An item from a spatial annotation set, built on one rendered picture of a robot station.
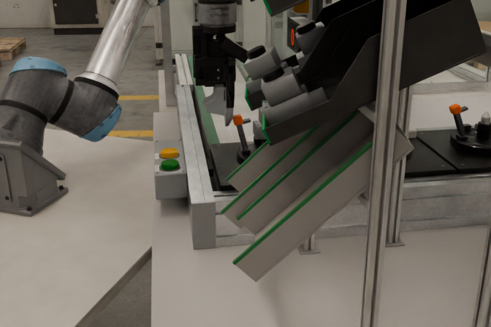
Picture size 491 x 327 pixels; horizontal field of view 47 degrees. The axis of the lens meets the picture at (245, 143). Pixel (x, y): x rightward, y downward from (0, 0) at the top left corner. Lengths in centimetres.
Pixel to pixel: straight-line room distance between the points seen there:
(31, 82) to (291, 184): 72
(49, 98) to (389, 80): 90
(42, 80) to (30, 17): 848
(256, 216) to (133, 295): 168
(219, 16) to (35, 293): 60
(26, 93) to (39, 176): 19
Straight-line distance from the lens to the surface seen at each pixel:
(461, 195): 124
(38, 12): 980
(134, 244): 117
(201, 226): 110
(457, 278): 110
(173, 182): 122
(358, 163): 73
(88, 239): 121
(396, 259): 112
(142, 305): 247
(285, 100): 74
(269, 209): 89
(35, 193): 134
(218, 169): 120
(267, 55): 86
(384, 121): 68
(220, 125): 163
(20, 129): 133
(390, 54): 66
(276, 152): 101
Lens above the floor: 144
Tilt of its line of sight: 21 degrees down
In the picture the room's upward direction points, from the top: 1 degrees counter-clockwise
